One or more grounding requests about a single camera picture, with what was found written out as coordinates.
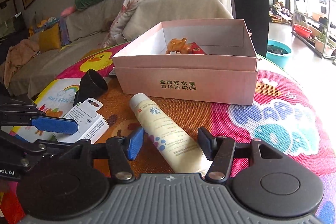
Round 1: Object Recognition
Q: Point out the white small carton box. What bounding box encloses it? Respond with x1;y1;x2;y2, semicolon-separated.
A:
54;98;109;143

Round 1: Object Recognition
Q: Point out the cream lotion tube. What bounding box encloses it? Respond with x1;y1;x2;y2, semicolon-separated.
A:
129;93;212;176

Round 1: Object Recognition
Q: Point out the black cone cup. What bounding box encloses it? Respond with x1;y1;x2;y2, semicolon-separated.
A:
73;69;108;106

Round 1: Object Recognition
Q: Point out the beige covered sofa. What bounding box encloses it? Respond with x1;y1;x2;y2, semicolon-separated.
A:
1;0;231;97

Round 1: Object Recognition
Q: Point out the yellow cushion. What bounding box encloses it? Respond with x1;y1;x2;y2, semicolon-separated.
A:
38;23;61;53

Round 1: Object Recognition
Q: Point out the pink cardboard box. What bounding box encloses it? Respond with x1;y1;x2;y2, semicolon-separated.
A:
112;19;258;105

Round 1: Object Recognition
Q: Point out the red packet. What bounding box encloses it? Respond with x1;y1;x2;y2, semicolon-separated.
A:
190;42;206;55

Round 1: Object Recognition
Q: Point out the teal plastic basin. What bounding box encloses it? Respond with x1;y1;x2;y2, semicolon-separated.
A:
266;40;291;68

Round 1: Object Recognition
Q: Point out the orange bear figurine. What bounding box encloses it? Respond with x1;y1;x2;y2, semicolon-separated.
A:
165;38;192;55

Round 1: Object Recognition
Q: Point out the red plastic basin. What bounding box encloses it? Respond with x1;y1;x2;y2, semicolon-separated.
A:
294;24;313;39

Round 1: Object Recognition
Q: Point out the metal balcony shelf rack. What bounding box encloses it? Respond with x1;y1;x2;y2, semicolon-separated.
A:
292;0;335;61

